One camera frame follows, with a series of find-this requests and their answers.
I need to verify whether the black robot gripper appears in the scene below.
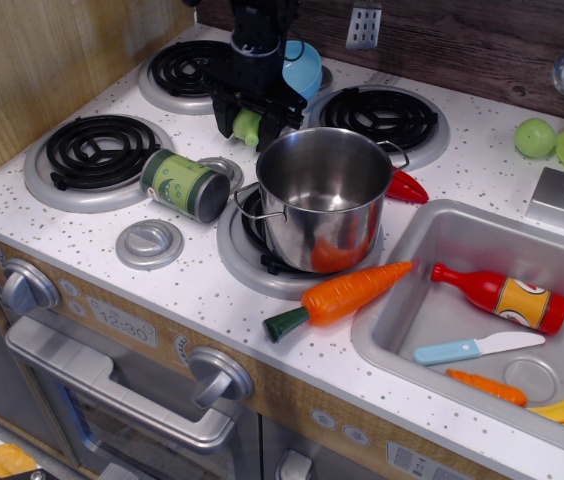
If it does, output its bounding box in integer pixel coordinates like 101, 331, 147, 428
200, 29, 307, 152

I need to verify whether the light green toy broccoli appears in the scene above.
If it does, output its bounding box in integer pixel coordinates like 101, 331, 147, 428
233, 109, 262, 147

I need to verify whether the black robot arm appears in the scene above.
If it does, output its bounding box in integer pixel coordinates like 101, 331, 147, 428
201, 1, 307, 151

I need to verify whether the stainless steel pot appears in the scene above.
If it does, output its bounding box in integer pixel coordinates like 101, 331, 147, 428
236, 127, 410, 274

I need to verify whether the middle grey stovetop knob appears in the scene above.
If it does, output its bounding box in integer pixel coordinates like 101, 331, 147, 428
198, 157, 244, 194

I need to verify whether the grey stovetop knob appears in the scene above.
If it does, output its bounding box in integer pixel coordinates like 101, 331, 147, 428
198, 157, 244, 194
115, 219, 184, 271

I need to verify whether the blue plastic bowl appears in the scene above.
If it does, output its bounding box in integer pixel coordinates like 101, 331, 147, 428
282, 40, 322, 101

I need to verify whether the back left black burner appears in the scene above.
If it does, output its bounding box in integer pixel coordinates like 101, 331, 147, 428
138, 40, 231, 116

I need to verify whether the green toy food can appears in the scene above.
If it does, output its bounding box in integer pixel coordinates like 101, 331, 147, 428
140, 149, 230, 224

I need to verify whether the hanging metal spatula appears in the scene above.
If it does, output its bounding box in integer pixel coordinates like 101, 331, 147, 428
346, 1, 383, 50

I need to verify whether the front grey stovetop knob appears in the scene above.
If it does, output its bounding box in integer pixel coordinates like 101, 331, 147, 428
115, 219, 184, 271

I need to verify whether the front left black burner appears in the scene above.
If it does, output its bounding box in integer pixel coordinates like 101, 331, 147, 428
23, 115, 174, 214

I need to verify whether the red toy chili pepper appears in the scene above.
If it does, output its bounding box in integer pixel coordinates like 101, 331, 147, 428
386, 168, 429, 204

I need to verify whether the large orange toy carrot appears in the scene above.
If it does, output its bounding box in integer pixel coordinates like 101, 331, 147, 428
263, 261, 413, 343

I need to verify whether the oven clock display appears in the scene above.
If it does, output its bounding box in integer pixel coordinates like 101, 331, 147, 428
86, 296, 158, 348

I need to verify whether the grey plastic sink basin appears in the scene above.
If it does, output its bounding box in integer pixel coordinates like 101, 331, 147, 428
351, 200, 564, 449

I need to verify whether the right grey oven knob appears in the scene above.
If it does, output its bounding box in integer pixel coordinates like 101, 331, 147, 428
188, 346, 254, 409

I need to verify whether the grey oven knob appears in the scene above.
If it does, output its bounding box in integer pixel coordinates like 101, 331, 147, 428
2, 258, 61, 315
188, 346, 254, 409

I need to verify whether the left grey oven knob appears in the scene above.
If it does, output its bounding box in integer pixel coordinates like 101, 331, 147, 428
2, 258, 61, 315

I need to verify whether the green toy apple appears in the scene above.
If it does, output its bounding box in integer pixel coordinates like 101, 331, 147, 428
514, 118, 557, 159

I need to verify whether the red toy ketchup bottle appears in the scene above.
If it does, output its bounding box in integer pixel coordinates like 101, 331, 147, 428
431, 263, 564, 335

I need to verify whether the small orange carrot piece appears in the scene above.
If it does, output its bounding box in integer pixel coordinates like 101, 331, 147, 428
445, 369, 528, 407

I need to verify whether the yellow object bottom left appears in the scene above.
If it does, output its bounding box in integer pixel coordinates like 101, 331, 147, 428
0, 444, 37, 478

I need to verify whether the grey oven door handle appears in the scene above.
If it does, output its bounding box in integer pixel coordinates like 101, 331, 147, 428
6, 317, 235, 454

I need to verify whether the blue handled toy knife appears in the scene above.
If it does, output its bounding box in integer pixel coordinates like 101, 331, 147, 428
413, 332, 546, 366

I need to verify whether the grey dishwasher handle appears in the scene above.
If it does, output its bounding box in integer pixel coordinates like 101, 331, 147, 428
274, 449, 313, 480

